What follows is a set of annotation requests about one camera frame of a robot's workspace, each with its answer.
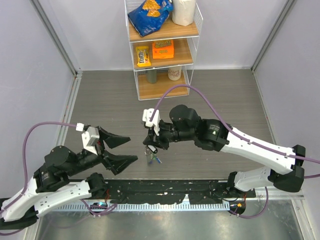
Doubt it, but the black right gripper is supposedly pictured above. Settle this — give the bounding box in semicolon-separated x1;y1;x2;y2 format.
143;119;196;151

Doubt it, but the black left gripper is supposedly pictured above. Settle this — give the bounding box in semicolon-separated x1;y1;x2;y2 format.
67;125;140;176

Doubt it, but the metal key organizer with rings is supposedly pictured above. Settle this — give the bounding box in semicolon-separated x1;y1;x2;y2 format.
144;146;161;166

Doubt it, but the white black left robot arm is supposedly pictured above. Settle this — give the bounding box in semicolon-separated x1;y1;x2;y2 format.
0;123;138;230

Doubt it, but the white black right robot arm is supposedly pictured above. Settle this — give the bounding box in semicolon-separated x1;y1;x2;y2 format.
142;104;306;197

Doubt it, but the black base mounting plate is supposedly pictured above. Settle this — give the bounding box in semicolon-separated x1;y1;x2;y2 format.
91;179;256;205

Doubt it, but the white printed cup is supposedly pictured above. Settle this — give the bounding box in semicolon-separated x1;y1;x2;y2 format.
168;66;182;81

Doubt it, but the yellow candy bag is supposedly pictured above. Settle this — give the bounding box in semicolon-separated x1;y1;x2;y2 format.
135;46;151;68

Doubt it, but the orange candy box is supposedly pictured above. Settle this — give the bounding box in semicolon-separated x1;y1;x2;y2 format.
152;39;175;59

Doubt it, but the blue chips bag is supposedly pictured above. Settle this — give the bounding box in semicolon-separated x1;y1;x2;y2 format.
127;0;174;37

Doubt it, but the white paper towel roll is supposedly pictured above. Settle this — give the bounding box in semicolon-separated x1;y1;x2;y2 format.
172;0;196;27

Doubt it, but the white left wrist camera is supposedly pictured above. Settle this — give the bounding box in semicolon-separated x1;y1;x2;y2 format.
75;123;100;155

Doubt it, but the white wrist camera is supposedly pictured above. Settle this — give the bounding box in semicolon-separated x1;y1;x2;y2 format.
142;108;161;136
75;123;100;155

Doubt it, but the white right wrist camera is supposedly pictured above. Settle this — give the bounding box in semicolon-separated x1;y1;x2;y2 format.
142;108;161;136

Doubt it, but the white slotted cable duct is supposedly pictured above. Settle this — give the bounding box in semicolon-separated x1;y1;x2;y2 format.
53;201;230;212

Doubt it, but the white wire shelf unit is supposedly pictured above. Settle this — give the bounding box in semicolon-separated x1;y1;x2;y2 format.
125;0;203;101

